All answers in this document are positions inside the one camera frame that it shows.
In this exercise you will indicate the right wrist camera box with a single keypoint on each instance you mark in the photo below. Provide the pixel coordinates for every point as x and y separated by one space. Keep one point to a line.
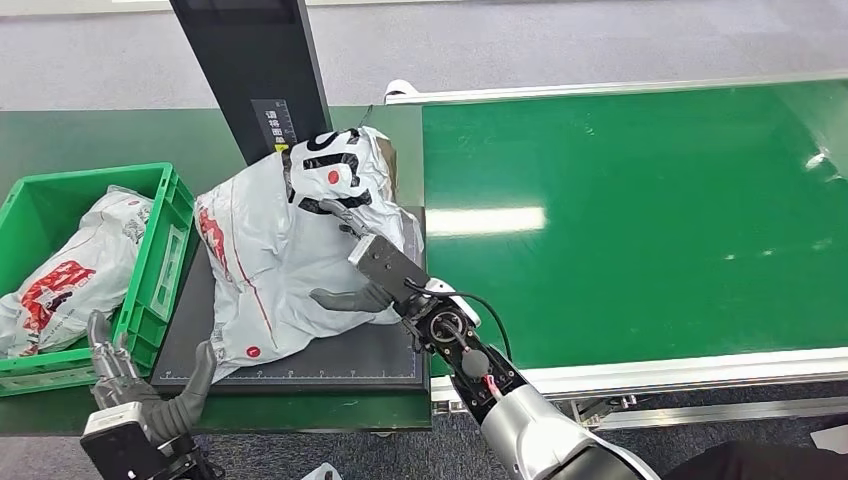
391 268

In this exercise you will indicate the green conveyor belt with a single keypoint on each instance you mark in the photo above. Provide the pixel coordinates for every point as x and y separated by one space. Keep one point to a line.
662 232

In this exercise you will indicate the white roller end cap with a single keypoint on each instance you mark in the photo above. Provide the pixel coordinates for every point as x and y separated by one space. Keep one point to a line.
399 89

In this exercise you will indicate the white courier bag black print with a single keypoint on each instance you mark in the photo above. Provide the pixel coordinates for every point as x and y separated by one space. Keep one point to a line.
278 265

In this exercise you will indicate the black fabric object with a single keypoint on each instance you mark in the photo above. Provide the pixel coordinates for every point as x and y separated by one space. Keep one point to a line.
762 464

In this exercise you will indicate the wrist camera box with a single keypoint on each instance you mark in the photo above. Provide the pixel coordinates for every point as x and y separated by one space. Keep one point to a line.
119 444
391 268

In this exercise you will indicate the white flat sheet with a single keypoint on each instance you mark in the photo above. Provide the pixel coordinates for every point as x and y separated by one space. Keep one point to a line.
833 438

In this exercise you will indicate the aluminium conveyor frame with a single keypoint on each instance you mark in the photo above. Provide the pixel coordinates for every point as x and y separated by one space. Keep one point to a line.
662 375

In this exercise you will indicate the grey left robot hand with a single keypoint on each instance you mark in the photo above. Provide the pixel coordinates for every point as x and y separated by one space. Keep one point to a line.
166 414

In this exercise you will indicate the black inbound scanner machine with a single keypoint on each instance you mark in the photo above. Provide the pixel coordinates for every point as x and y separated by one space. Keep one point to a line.
252 60

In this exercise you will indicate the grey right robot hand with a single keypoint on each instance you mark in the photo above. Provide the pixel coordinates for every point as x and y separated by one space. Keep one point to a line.
351 301

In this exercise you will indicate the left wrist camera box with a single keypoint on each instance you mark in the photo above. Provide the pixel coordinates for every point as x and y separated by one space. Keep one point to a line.
119 444

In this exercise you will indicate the white courier bag red print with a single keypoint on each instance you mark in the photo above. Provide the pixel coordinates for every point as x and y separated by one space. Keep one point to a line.
79 278

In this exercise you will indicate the yellow warning sticker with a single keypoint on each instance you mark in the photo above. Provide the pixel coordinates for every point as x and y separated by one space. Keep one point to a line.
281 147

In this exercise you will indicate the green plastic crate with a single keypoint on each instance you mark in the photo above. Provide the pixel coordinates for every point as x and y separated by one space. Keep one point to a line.
159 278

